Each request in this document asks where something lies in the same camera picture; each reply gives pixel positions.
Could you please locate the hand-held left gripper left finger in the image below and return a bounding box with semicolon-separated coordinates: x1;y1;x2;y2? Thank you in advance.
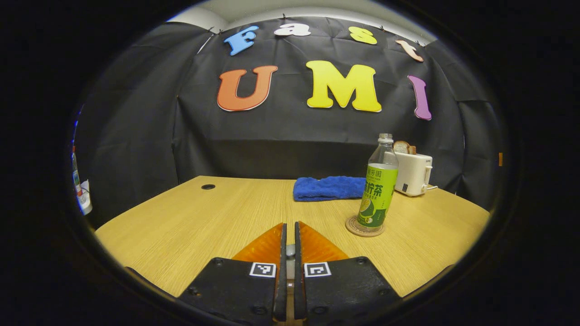
177;223;288;324

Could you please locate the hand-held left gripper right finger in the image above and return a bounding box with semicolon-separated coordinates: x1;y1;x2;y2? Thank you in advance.
294;221;401;324

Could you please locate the round wooden coaster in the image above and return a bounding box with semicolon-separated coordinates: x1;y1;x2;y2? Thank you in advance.
345;215;386;237

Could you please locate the green label water bottle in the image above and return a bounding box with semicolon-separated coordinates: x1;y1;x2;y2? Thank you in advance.
357;133;400;231

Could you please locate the red cap plastic bottle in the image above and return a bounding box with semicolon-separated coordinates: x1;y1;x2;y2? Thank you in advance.
72;145;84;197

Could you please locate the blue towel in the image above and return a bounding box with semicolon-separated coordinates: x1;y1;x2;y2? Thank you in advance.
293;176;367;202

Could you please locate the black backdrop cloth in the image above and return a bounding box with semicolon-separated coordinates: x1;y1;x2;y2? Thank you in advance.
75;17;503;227

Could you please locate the white toaster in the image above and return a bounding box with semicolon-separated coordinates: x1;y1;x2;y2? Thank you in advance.
385;151;433;197

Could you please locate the white side table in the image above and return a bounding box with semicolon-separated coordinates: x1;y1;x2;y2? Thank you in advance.
77;179;93;216

